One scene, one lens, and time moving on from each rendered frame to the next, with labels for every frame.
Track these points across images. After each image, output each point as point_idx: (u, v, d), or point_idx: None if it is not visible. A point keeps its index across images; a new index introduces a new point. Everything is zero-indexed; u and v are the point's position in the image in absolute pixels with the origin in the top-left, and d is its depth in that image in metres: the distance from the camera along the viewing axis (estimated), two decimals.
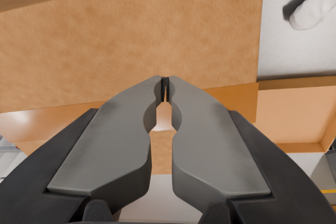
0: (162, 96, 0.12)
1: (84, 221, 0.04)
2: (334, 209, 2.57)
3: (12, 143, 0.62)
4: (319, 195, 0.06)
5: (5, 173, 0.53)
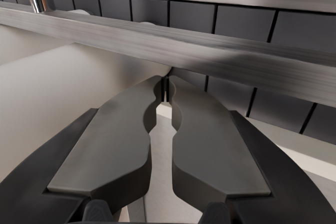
0: (162, 96, 0.12)
1: (84, 221, 0.04)
2: None
3: None
4: (319, 195, 0.06)
5: None
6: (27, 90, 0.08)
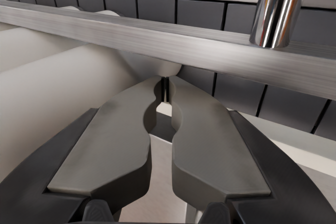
0: (162, 96, 0.12)
1: (84, 221, 0.04)
2: None
3: None
4: (319, 195, 0.06)
5: None
6: (40, 94, 0.08)
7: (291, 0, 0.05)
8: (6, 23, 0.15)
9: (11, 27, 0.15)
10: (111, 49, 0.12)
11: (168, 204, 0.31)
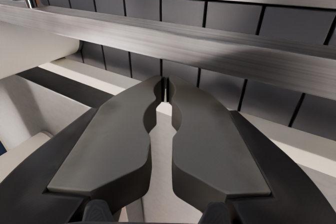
0: (162, 96, 0.12)
1: (84, 221, 0.04)
2: None
3: None
4: (319, 195, 0.06)
5: None
6: None
7: None
8: None
9: None
10: (0, 21, 0.17)
11: None
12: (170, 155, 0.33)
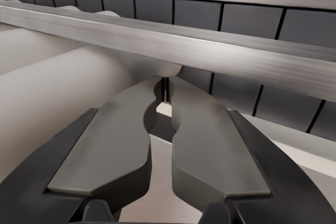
0: (162, 96, 0.12)
1: (84, 221, 0.04)
2: None
3: None
4: (319, 195, 0.06)
5: None
6: (41, 96, 0.08)
7: None
8: (6, 23, 0.15)
9: (11, 26, 0.15)
10: (112, 50, 0.12)
11: (189, 216, 0.29)
12: None
